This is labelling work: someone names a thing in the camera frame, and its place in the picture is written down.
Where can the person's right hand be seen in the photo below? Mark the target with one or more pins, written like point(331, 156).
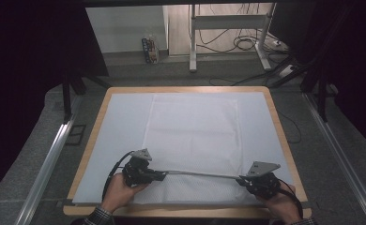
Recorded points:
point(281, 206)

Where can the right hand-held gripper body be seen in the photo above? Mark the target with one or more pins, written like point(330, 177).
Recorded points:
point(264, 184)

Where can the black metal stand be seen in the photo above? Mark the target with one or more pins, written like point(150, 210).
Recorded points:
point(67, 100)
point(322, 97)

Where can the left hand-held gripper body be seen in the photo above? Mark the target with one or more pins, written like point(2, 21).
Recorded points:
point(137, 173)

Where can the white mesh laundry bag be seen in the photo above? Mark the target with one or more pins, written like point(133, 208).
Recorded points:
point(192, 134)

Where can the colourful printed package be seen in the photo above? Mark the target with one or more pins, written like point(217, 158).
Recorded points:
point(149, 50)

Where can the person's left hand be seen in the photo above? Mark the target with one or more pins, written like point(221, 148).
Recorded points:
point(118, 193)

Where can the aluminium floor rail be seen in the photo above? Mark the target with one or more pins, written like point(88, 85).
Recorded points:
point(340, 156)
point(45, 168)

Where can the white table mat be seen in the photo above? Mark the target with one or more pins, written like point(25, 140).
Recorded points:
point(115, 140)

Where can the dark curtain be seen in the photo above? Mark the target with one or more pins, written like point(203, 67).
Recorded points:
point(356, 62)
point(24, 78)

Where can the white power strip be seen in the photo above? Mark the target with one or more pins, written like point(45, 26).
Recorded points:
point(286, 70)

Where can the black rectangular floor frame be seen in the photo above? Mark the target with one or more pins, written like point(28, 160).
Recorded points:
point(75, 135)

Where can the white desk frame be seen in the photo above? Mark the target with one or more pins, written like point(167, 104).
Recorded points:
point(228, 22)

